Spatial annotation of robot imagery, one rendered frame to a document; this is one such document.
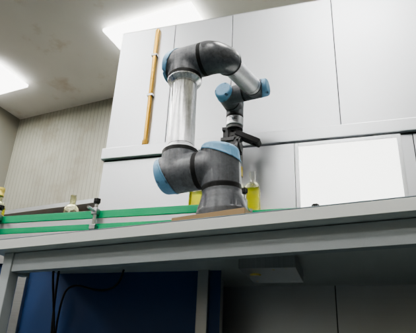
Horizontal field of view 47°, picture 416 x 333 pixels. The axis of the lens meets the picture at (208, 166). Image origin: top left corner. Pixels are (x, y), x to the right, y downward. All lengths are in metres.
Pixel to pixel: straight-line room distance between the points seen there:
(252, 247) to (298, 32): 1.47
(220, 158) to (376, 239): 0.48
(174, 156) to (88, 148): 5.91
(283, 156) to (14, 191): 6.30
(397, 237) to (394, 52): 1.33
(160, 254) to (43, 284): 0.75
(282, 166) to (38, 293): 1.10
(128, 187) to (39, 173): 5.52
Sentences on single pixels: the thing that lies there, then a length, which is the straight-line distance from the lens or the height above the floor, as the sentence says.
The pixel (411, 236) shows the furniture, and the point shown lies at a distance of 1.17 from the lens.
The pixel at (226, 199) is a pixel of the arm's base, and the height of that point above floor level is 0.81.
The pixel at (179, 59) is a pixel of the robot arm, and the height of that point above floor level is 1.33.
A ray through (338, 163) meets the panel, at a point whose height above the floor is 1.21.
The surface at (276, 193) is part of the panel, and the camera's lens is 2.02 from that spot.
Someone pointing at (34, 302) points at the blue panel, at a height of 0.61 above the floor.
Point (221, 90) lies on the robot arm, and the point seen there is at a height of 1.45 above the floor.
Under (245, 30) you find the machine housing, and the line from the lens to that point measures 2.55.
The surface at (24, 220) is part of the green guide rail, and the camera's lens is 2.15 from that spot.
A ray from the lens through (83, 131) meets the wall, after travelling 7.54.
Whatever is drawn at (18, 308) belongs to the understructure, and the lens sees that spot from 2.02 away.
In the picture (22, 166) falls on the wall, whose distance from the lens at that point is 8.10.
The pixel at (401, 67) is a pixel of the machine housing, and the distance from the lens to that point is 2.32.
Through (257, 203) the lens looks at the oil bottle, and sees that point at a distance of 1.86.
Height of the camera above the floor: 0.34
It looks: 25 degrees up
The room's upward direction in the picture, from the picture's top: 3 degrees clockwise
